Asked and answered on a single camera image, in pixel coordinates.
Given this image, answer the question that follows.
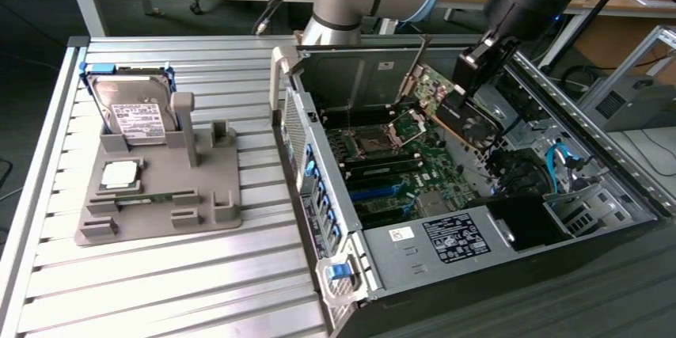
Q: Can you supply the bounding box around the blue SATA wire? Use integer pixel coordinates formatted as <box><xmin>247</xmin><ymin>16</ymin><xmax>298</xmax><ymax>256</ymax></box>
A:
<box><xmin>546</xmin><ymin>140</ymin><xmax>587</xmax><ymax>199</ymax></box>

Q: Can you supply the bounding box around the green motherboard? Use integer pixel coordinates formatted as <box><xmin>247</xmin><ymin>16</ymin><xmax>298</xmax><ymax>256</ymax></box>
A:
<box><xmin>323</xmin><ymin>110</ymin><xmax>476</xmax><ymax>228</ymax></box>

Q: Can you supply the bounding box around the green graphics card black fan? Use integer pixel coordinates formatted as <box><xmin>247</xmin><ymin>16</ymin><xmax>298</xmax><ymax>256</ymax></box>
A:
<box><xmin>394</xmin><ymin>34</ymin><xmax>506</xmax><ymax>151</ymax></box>

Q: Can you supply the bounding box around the black open PC case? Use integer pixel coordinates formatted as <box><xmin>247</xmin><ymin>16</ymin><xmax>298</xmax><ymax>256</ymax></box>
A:
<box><xmin>268</xmin><ymin>43</ymin><xmax>676</xmax><ymax>338</ymax></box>

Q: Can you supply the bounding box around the CPU socket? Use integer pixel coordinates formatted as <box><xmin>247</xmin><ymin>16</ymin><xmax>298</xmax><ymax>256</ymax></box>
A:
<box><xmin>352</xmin><ymin>126</ymin><xmax>404</xmax><ymax>158</ymax></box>

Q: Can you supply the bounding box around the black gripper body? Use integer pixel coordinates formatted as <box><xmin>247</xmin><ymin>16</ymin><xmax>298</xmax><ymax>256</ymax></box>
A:
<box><xmin>478</xmin><ymin>0</ymin><xmax>575</xmax><ymax>44</ymax></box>

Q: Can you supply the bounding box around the aluminium profile frame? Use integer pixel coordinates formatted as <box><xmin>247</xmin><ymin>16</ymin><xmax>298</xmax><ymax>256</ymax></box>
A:
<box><xmin>615</xmin><ymin>24</ymin><xmax>676</xmax><ymax>92</ymax></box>

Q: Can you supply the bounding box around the silver CPU chip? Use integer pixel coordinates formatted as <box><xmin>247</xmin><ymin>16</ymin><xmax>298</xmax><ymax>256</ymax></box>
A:
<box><xmin>99</xmin><ymin>160</ymin><xmax>143</xmax><ymax>189</ymax></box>

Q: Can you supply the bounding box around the metal socket cover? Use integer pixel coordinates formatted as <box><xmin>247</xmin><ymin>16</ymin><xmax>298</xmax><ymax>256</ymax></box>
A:
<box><xmin>388</xmin><ymin>110</ymin><xmax>428</xmax><ymax>145</ymax></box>

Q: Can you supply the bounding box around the hard disk drive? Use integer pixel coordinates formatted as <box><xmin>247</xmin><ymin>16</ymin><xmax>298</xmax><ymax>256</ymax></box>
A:
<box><xmin>78</xmin><ymin>61</ymin><xmax>178</xmax><ymax>135</ymax></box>

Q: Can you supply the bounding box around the blue case latch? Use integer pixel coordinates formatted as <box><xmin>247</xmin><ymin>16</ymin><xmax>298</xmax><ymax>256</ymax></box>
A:
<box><xmin>326</xmin><ymin>264</ymin><xmax>352</xmax><ymax>283</ymax></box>

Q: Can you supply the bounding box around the grey computer tower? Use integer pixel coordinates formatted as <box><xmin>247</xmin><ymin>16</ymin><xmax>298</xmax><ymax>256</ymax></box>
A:
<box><xmin>578</xmin><ymin>74</ymin><xmax>676</xmax><ymax>133</ymax></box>

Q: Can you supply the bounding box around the grey power supply unit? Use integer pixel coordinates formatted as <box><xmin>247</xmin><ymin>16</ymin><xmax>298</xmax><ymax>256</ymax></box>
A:
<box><xmin>360</xmin><ymin>205</ymin><xmax>516</xmax><ymax>292</ymax></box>

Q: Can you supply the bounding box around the silver hard disk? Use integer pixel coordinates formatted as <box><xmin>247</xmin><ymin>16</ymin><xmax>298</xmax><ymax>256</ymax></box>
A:
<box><xmin>87</xmin><ymin>72</ymin><xmax>180</xmax><ymax>146</ymax></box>

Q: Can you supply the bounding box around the grey parts rack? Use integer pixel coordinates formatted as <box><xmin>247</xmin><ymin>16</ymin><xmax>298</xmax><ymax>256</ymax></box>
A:
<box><xmin>74</xmin><ymin>91</ymin><xmax>244</xmax><ymax>247</ymax></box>

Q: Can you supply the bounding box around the black wire bundle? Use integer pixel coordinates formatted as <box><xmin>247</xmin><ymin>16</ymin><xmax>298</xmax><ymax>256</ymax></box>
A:
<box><xmin>483</xmin><ymin>146</ymin><xmax>554</xmax><ymax>199</ymax></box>

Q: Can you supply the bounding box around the metal disk bay bracket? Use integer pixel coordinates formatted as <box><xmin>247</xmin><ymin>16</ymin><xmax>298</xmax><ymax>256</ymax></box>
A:
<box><xmin>542</xmin><ymin>185</ymin><xmax>646</xmax><ymax>238</ymax></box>

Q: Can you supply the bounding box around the grey chipset heatsink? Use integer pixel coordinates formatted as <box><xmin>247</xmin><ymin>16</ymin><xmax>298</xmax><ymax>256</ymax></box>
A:
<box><xmin>419</xmin><ymin>190</ymin><xmax>451</xmax><ymax>215</ymax></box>

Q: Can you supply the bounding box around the black stand pole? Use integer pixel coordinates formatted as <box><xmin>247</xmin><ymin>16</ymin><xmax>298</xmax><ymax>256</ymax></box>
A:
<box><xmin>536</xmin><ymin>0</ymin><xmax>650</xmax><ymax>76</ymax></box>

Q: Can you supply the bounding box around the green RAM stick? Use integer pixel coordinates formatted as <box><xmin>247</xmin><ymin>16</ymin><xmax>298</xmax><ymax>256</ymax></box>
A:
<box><xmin>115</xmin><ymin>192</ymin><xmax>176</xmax><ymax>206</ymax></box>

